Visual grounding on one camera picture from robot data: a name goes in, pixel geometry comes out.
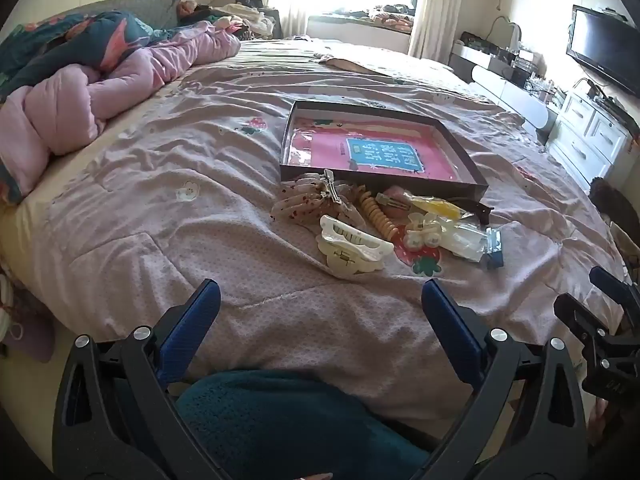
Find person's teal pants leg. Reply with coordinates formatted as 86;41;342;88
175;370;431;480

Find pile of clothes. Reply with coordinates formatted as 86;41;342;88
177;0;281;41

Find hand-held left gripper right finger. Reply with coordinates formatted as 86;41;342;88
410;278;588;480

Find sheer red-dotted bow hair clip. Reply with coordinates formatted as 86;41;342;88
271;170;368;226

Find blue packet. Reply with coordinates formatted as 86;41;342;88
482;227;505;269

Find white drawer dresser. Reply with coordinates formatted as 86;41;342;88
545;87;636;191

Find pink printed bed sheet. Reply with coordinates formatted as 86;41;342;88
0;37;631;411

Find yellow item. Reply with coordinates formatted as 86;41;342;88
405;192;473;221

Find tan cloth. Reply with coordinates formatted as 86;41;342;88
320;55;396;78

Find pink and teal floral quilt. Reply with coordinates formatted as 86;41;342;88
0;10;242;206

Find beige spiral hair tie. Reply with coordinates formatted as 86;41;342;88
357;191;401;241

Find dark shallow cardboard box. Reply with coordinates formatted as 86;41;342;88
279;100;489;209

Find cluttered white desk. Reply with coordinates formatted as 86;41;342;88
447;32;556;93

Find pink book with blue label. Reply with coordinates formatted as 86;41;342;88
292;116;458;179

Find brown fluffy object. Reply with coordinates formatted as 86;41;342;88
589;177;626;221

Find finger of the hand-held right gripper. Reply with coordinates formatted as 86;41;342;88
553;292;640;403
589;266;640;311

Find grey window seat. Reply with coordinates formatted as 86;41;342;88
306;5;416;53

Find cream curtain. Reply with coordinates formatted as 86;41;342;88
407;0;468;63

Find brown banana hair clip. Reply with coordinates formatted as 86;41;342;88
462;199;496;226

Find small cream claw clip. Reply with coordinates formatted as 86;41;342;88
402;211;445;251

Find grey pillow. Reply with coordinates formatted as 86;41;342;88
65;0;183;28

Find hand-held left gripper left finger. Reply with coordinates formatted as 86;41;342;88
52;278;233;480

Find black flat television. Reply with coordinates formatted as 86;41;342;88
566;5;640;101

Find clear plastic packet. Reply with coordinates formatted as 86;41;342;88
440;220;488;263

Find large white claw clip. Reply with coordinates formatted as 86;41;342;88
315;215;396;277

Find white rounded bed bench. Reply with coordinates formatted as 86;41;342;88
470;67;558;133

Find pink snap hair clip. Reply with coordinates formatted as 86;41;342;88
376;186;411;211

